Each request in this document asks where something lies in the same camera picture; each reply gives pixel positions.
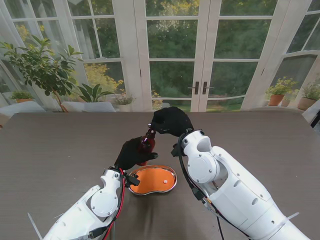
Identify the tall leafy potted tree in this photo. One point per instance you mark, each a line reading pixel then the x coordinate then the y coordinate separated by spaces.
pixel 42 67

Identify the pale grey armchair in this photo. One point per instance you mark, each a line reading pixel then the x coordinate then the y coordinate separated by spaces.
pixel 22 108

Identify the yellow-green plant in terracotta pot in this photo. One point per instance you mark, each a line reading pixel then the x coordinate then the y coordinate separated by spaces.
pixel 276 98

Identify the green plant in beige pot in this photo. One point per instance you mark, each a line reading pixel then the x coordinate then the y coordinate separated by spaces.
pixel 307 103

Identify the small flowering plant white pot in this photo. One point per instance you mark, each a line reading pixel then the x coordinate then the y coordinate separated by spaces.
pixel 123 100

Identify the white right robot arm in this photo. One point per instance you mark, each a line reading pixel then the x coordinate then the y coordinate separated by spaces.
pixel 237 187

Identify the white rectangular planter box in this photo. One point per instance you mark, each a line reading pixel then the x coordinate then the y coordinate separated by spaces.
pixel 87 106

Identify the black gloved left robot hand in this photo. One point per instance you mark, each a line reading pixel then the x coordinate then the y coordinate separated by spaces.
pixel 127 156

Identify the white zip tie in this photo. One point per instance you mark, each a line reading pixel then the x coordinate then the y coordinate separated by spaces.
pixel 292 216
pixel 35 226

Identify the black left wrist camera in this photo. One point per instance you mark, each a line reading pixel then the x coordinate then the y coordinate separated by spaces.
pixel 131 180

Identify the orange tray liner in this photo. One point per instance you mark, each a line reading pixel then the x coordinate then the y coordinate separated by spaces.
pixel 152 180

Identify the broad-leaf green plant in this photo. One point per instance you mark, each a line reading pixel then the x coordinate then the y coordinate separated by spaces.
pixel 93 93

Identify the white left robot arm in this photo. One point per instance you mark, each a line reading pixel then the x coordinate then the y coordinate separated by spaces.
pixel 105 200

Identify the red translucent sample bottle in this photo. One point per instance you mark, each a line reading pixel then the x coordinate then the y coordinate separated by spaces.
pixel 147 146

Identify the kidney-shaped steel tray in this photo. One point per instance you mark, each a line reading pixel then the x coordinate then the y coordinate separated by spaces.
pixel 175 183

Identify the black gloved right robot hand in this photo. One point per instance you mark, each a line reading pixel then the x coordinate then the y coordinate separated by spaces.
pixel 175 121

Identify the small bush in orange pot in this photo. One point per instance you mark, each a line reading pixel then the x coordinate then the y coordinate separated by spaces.
pixel 22 96

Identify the white chair with black edge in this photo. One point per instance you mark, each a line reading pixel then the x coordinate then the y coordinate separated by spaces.
pixel 314 117

